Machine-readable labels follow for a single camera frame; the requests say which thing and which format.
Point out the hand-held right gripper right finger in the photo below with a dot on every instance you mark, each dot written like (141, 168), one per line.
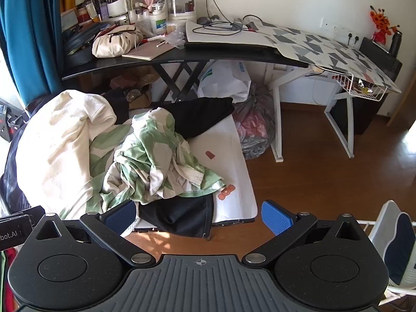
(276, 217)

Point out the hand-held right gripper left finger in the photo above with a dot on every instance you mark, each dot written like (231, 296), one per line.
(120, 217)

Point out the black pants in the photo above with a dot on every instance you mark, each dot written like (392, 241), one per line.
(201, 113)

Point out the dark cloth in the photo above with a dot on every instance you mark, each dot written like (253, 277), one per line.
(13, 188)

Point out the black shorts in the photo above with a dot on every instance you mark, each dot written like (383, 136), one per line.
(178, 216)

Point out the green white patterned garment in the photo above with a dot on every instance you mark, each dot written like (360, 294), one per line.
(152, 165)

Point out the cream blanket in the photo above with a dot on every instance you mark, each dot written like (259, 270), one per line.
(55, 149)

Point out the grey plastic bag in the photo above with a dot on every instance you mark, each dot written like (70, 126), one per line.
(256, 126)

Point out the white navy garment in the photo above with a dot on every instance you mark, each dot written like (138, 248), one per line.
(403, 247)

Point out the brown cardboard box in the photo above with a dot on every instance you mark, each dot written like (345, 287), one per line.
(136, 84)

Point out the white metal rack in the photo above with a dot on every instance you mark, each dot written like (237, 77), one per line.
(399, 291)

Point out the white plastic shopping bag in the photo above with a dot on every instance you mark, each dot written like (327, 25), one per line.
(224, 81)

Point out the black folding desk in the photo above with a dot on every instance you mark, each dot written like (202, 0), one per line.
(136, 63)

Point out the pink notebook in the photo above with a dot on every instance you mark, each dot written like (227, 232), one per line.
(148, 52)

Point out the light wooden door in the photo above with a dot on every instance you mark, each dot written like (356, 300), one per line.
(404, 97)

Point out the black handbag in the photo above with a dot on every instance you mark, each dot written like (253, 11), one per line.
(78, 44)

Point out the red pen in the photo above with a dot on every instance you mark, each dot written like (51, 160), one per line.
(152, 39)

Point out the clear plastic bag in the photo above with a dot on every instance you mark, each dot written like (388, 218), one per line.
(174, 39)

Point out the white desk mat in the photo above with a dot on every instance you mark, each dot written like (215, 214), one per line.
(224, 37)

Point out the black mini fridge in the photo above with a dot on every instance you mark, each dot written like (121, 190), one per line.
(373, 52)

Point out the black red box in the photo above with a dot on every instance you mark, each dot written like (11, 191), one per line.
(252, 26)

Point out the black power plug white tag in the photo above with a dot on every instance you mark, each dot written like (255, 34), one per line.
(357, 39)

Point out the blue curtain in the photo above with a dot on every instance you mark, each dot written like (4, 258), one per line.
(29, 32)

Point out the white lotion pump bottle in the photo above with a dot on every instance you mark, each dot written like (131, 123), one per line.
(157, 21)

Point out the pile of cosmetics boxes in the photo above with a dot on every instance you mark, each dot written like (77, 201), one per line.
(84, 13)

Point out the red vase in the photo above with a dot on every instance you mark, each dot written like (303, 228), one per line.
(379, 37)

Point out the white brush holder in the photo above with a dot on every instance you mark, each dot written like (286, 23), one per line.
(117, 8)

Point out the grey computer mouse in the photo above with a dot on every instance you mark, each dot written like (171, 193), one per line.
(204, 20)

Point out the black water bottle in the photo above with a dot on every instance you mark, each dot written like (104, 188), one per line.
(395, 43)

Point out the orange artificial flowers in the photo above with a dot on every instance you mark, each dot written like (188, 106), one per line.
(382, 19)

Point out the white metal frame desk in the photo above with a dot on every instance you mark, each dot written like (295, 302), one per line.
(277, 120)

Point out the white wall socket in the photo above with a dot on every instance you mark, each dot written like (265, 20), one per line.
(341, 29)
(346, 32)
(355, 34)

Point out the white network wall plate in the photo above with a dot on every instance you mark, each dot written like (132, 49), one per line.
(333, 27)

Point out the white coaxial wall plate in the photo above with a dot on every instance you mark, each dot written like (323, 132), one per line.
(326, 24)

